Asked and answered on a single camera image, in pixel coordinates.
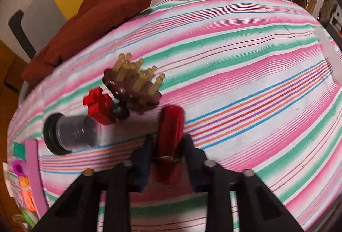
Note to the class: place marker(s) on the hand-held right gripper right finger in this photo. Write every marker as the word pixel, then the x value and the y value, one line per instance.
pixel 191 165

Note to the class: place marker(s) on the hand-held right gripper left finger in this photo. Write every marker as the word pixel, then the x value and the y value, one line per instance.
pixel 144 168

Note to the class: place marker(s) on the dark red glossy case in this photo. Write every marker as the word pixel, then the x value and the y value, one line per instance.
pixel 171 130

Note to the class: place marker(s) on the red toy block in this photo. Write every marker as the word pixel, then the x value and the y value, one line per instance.
pixel 98 106

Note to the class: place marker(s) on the clear jar with black lid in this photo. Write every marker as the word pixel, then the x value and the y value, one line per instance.
pixel 74 132

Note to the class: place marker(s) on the brown bristle hairbrush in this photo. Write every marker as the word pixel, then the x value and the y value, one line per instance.
pixel 128 87

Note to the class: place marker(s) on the striped blanket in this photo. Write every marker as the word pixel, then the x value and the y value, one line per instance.
pixel 227 61

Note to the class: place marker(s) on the orange packet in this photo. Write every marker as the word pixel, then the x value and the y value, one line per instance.
pixel 26 194

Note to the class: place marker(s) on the purple plastic item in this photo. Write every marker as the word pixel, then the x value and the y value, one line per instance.
pixel 18 168

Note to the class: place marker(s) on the rust brown blanket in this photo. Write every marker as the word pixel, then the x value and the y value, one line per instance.
pixel 101 2

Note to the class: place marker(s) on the grey headboard panel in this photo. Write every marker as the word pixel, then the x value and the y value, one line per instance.
pixel 42 21

